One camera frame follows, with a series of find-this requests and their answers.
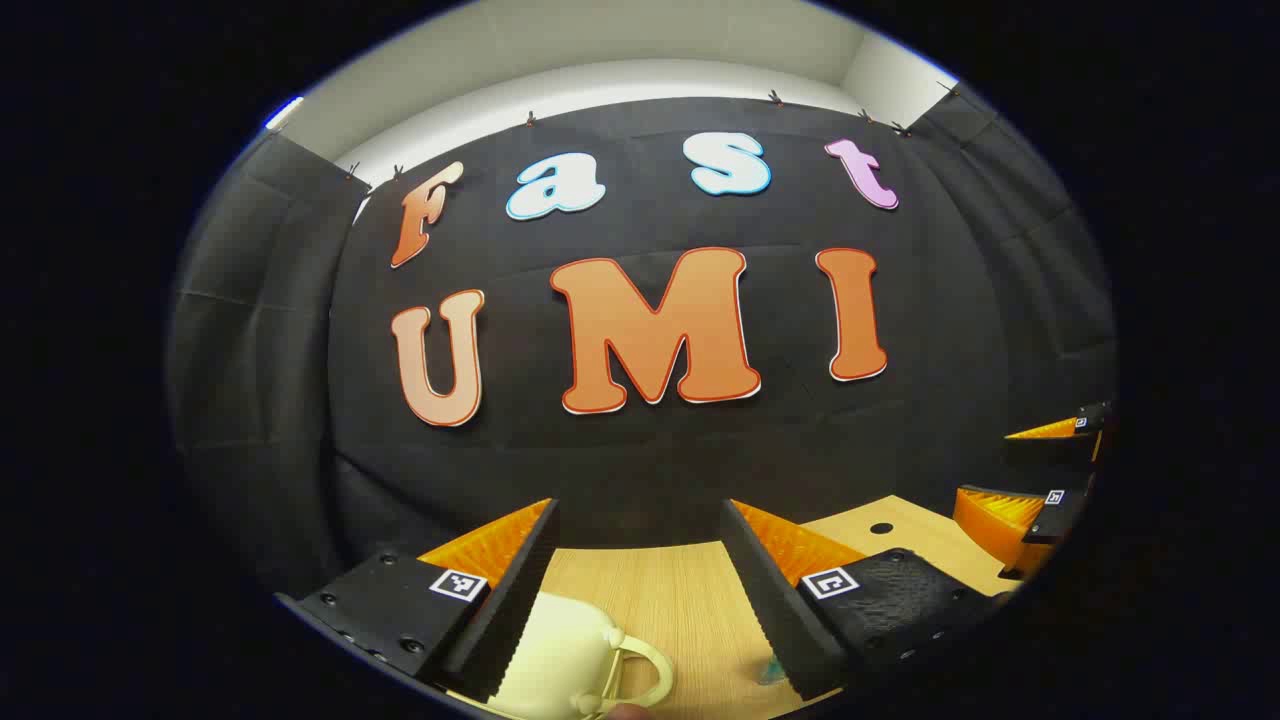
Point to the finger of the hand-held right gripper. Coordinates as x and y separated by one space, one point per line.
1050 452
1060 515

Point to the black backdrop cloth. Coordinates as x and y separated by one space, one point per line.
620 460

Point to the pale yellow suitcase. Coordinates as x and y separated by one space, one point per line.
555 650

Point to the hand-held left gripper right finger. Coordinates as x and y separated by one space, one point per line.
770 600

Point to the blue glass bottle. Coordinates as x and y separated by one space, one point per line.
772 668

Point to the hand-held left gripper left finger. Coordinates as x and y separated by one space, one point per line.
515 600

